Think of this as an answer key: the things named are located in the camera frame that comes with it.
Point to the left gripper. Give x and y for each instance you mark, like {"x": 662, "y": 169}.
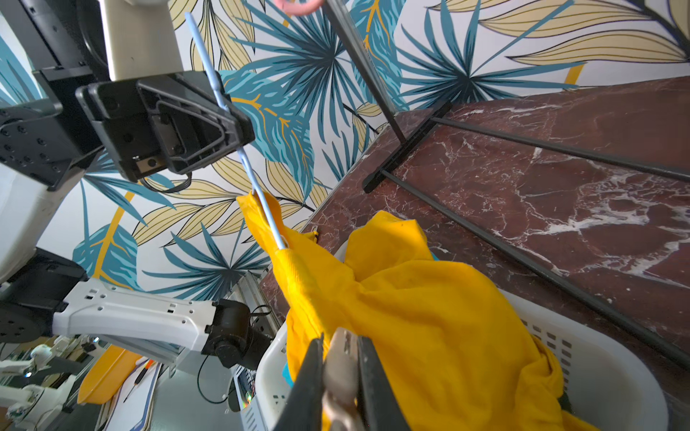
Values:
{"x": 164, "y": 122}

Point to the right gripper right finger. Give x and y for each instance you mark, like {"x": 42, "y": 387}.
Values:
{"x": 376, "y": 402}

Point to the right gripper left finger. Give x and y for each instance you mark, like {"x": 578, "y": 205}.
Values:
{"x": 304, "y": 411}

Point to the beige clothespin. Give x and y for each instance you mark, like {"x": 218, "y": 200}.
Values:
{"x": 341, "y": 381}

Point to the yellow t-shirt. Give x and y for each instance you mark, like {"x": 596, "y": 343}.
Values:
{"x": 454, "y": 351}

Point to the light blue wire hanger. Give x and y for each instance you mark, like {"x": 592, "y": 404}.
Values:
{"x": 241, "y": 138}

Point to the pink wire hanger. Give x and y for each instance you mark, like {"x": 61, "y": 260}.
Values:
{"x": 297, "y": 8}

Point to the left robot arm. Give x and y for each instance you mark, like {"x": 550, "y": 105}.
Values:
{"x": 108, "y": 79}

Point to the white plastic basket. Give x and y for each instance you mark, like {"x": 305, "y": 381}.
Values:
{"x": 607, "y": 385}

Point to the black clothes rack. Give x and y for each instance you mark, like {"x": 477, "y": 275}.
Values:
{"x": 559, "y": 133}

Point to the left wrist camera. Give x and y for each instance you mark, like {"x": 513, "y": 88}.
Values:
{"x": 139, "y": 39}

